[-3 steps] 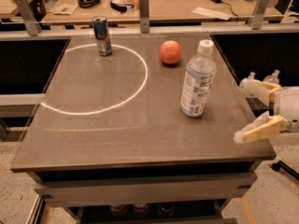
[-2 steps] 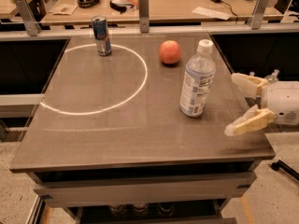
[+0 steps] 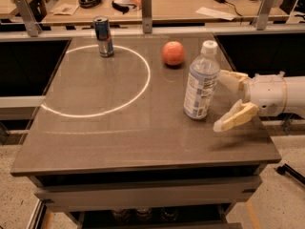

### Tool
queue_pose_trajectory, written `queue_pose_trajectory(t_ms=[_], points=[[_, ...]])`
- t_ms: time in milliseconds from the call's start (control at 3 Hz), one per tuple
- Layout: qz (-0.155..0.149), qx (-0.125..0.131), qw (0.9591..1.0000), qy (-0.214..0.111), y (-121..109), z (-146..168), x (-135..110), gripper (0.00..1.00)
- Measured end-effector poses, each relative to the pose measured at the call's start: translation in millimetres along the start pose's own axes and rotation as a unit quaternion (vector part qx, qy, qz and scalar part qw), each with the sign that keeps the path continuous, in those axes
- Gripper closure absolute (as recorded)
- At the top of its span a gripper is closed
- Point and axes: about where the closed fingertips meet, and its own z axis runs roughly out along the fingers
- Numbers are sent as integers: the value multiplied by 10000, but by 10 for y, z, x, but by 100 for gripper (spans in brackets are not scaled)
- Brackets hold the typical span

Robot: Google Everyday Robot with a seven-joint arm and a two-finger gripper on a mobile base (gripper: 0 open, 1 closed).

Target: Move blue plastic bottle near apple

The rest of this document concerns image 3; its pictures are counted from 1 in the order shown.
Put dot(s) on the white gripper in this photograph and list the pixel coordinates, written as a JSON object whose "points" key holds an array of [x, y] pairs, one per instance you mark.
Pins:
{"points": [[266, 94]]}

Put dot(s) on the clear bottle blue label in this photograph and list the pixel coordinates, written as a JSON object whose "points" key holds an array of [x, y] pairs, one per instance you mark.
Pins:
{"points": [[202, 80]]}

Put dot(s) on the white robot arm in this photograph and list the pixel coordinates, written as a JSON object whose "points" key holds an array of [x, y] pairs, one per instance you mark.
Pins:
{"points": [[295, 95]]}

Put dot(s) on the red orange apple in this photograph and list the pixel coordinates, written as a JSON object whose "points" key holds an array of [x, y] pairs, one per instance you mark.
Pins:
{"points": [[173, 53]]}

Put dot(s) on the black stand leg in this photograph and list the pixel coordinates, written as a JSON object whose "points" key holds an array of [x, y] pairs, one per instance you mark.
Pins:
{"points": [[286, 169]]}

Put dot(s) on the white paper sheet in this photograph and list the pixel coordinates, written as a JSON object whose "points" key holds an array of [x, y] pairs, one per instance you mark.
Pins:
{"points": [[216, 13]]}

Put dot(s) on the grey table drawer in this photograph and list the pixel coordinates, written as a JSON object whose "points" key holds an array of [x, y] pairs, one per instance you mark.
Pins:
{"points": [[166, 193]]}

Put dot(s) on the black sunglasses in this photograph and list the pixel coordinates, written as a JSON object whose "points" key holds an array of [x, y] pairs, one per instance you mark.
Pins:
{"points": [[123, 9]]}

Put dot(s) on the blue silver drink can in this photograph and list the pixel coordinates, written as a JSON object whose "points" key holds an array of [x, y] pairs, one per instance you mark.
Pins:
{"points": [[103, 35]]}

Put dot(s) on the small paper note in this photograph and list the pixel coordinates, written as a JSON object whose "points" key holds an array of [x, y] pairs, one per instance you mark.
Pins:
{"points": [[65, 9]]}

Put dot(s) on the right metal bracket post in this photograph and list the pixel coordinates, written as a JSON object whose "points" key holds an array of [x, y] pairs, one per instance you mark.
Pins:
{"points": [[261, 20]]}

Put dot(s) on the metal bracket post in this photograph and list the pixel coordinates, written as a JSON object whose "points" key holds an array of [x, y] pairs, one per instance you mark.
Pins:
{"points": [[261, 20], [147, 18], [32, 27]]}

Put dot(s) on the middle metal bracket post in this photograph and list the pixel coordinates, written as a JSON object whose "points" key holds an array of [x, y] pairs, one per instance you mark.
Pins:
{"points": [[147, 18]]}

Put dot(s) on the left metal bracket post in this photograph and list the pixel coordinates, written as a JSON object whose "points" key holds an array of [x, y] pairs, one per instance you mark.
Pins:
{"points": [[32, 27]]}

